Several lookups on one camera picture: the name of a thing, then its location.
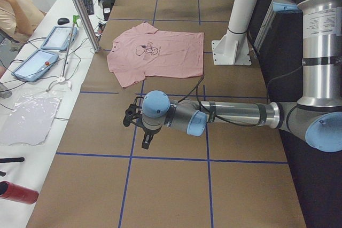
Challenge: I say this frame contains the black computer mouse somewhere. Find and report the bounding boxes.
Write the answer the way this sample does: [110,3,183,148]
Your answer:
[57,18,70,25]

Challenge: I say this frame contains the near teach pendant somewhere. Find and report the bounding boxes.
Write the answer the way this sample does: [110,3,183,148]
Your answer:
[11,49,59,82]

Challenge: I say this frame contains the black power box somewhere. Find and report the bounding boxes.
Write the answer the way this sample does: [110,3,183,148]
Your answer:
[99,0,115,21]

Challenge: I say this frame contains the red bottle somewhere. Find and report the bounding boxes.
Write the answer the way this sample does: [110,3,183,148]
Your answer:
[1,181,39,205]

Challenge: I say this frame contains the pink Snoopy t-shirt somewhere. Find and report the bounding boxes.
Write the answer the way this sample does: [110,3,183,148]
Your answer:
[107,22,204,88]

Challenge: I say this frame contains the far teach pendant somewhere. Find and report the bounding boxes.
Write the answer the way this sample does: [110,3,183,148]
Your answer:
[41,26,78,51]

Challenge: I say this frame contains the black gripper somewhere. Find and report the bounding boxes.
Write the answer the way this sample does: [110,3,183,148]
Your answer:
[137,121,160,150]

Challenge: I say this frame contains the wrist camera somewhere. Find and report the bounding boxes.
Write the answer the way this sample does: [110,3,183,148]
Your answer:
[123,104,142,127]

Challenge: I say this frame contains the metal reacher grabber tool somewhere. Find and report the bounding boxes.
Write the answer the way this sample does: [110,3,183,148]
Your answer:
[45,15,80,92]

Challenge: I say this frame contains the aluminium frame post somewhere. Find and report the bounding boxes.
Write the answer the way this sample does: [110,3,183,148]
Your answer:
[72,0,100,53]

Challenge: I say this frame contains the black keyboard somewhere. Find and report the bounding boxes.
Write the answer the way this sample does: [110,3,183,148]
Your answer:
[82,0,94,15]

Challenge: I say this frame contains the black handle bar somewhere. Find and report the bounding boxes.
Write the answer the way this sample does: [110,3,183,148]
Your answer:
[0,157,25,163]

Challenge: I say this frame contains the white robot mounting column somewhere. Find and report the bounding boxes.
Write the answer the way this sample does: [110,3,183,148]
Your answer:
[212,0,257,65]

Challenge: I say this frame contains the clear plastic bag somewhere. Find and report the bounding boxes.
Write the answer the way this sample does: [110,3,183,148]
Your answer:
[1,90,64,146]

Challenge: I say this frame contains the seated person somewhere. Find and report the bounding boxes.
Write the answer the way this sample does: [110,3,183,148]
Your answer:
[0,0,45,99]

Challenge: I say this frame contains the teach pendant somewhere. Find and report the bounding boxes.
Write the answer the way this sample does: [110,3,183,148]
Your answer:
[41,26,78,51]
[11,49,59,82]

